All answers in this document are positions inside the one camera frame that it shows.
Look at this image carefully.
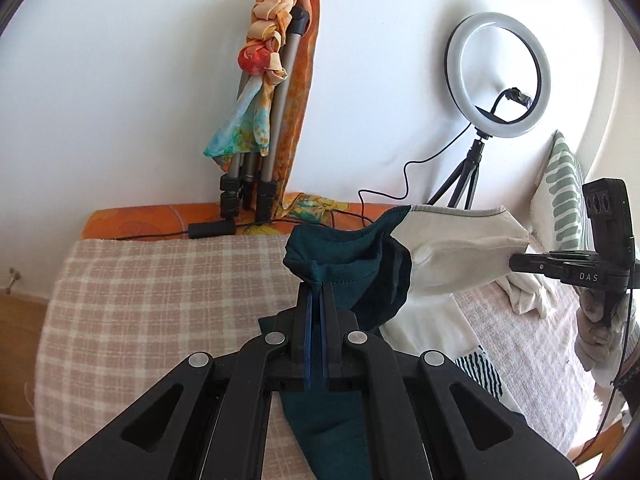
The silver folded tripod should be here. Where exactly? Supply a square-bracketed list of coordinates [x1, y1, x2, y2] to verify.
[218, 6, 311, 221]

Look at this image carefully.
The person's right hand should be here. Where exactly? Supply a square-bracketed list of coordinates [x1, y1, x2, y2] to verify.
[575, 292, 626, 372]

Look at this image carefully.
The black ring light cable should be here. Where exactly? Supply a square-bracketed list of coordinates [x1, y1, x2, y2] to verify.
[327, 160, 463, 231]

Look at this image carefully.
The green striped cushion cover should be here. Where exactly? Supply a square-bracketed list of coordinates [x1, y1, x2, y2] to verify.
[530, 130, 593, 261]

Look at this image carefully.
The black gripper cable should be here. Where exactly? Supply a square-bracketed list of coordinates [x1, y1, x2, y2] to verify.
[572, 287, 640, 468]

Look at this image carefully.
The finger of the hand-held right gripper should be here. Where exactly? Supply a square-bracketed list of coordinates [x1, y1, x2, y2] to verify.
[509, 251, 601, 277]

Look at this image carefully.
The colourful knotted scarf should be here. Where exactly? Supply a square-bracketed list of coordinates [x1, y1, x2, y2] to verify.
[202, 0, 313, 165]

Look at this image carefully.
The beige and teal printed t-shirt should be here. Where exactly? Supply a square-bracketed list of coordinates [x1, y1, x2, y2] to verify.
[257, 205, 531, 480]

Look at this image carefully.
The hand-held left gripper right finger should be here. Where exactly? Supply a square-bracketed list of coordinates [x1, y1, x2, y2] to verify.
[320, 282, 568, 480]

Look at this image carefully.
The black inline cable controller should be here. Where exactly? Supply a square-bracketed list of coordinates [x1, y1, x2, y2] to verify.
[188, 221, 237, 239]

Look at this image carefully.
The pink checkered blanket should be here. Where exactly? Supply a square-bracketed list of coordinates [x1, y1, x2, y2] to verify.
[35, 234, 616, 480]

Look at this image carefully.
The white ring light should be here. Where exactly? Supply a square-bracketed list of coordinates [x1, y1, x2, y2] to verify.
[446, 11, 552, 139]

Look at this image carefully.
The orange patterned cloth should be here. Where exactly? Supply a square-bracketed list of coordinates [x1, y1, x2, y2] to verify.
[272, 0, 321, 211]

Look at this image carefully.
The black small tripod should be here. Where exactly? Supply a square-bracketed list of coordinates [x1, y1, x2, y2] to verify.
[425, 132, 488, 209]

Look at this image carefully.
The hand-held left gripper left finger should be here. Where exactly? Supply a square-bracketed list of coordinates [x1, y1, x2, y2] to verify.
[52, 282, 317, 480]

